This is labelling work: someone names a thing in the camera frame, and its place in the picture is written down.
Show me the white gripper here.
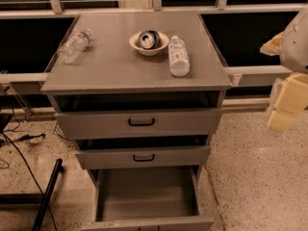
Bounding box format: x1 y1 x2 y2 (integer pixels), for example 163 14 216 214
260 5 308 132

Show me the blue labelled plastic bottle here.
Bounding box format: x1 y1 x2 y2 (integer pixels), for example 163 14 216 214
168 36 190 77

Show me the grey middle drawer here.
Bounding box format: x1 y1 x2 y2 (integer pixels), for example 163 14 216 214
76 135 210 169

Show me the grey drawer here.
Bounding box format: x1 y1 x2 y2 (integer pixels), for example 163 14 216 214
81 166 214 231
76 135 210 169
56 91 222 140

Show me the grey drawer cabinet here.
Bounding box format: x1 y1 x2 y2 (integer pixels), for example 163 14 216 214
40 11 233 231

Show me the grey bottom drawer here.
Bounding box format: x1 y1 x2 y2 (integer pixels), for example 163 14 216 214
81 166 214 231

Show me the grey top drawer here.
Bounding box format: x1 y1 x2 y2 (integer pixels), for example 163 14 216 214
56 91 222 140

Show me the clear crumpled plastic bottle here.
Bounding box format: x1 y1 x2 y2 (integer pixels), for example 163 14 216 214
58 29 92 64

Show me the crushed dark soda can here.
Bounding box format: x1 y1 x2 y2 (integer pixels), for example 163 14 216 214
139 30 160 50

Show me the cream ceramic bowl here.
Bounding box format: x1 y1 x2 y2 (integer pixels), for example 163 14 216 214
129 30 169 56

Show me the black stand leg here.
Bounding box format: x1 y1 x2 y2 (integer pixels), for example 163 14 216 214
0 159 64 231

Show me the black floor cable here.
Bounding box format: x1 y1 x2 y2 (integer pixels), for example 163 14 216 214
0 106 59 231

